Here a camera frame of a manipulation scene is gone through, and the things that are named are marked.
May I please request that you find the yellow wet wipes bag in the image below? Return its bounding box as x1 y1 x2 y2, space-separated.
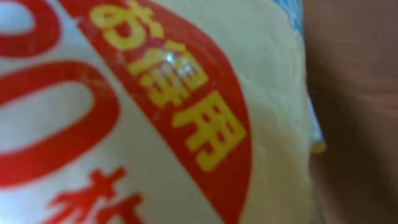
1 0 323 224

